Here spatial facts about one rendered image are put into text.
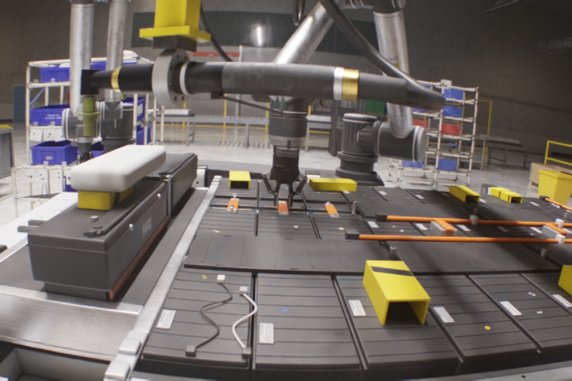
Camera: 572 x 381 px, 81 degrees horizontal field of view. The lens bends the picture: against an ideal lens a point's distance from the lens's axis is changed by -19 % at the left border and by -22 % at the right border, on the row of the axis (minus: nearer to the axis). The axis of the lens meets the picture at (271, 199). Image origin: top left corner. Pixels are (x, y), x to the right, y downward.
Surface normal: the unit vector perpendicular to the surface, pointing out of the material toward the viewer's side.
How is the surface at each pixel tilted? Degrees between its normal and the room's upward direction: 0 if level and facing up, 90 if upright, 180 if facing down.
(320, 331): 0
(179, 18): 90
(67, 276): 90
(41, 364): 90
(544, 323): 0
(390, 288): 0
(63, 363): 90
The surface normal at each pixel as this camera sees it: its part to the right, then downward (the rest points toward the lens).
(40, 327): 0.02, 0.24
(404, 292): 0.06, -0.97
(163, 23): -0.23, 0.22
